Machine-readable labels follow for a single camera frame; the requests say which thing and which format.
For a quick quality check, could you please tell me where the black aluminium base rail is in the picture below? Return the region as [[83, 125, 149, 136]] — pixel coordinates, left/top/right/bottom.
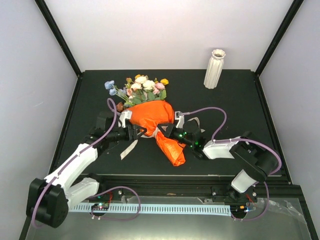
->
[[73, 173, 305, 205]]

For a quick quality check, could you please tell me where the circuit board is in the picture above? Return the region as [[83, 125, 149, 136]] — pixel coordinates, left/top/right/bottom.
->
[[91, 203, 109, 211], [234, 205, 256, 213]]

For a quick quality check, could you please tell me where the black frame post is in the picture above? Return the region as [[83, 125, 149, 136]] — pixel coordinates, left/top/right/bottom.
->
[[34, 0, 82, 77], [255, 0, 304, 77]]

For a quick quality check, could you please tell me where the light blue cable duct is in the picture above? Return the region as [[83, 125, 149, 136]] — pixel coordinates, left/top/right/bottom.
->
[[69, 202, 231, 217]]

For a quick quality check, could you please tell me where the right circuit board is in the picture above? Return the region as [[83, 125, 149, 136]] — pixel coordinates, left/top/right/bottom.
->
[[234, 205, 256, 213]]

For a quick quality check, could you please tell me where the left circuit board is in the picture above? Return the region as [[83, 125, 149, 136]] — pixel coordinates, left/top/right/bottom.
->
[[91, 203, 109, 211]]

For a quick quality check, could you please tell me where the right black frame post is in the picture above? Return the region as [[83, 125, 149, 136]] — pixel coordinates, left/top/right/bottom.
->
[[255, 0, 304, 77]]

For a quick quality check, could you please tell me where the orange wrapping paper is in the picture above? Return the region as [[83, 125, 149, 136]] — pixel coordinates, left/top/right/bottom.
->
[[126, 99, 187, 168]]

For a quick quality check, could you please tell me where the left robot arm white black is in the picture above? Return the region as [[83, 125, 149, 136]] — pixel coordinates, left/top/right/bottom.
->
[[26, 110, 147, 228]]

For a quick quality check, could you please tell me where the cream ribbon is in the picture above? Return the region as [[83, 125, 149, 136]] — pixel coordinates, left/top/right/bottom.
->
[[120, 116, 206, 161]]

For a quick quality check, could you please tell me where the white ribbed vase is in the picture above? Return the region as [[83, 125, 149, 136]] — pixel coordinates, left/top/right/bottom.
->
[[203, 49, 226, 89]]

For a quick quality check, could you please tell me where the artificial flower bunch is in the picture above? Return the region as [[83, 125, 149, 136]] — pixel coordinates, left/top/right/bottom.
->
[[104, 74, 170, 112]]

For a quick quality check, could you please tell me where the left black frame post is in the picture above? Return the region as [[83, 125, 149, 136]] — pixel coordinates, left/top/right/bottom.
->
[[34, 0, 82, 77]]

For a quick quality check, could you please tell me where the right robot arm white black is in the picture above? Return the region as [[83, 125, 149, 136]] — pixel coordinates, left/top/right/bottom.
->
[[157, 120, 282, 203]]

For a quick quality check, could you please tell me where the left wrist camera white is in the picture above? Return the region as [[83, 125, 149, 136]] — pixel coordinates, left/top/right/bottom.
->
[[118, 110, 132, 128]]

